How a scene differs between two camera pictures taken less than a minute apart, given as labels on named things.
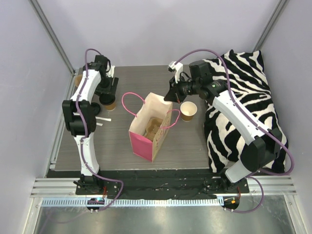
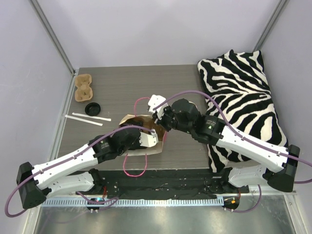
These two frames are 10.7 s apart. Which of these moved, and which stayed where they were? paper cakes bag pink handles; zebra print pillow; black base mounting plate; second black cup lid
Moved: paper cakes bag pink handles
Stayed: zebra print pillow; second black cup lid; black base mounting plate
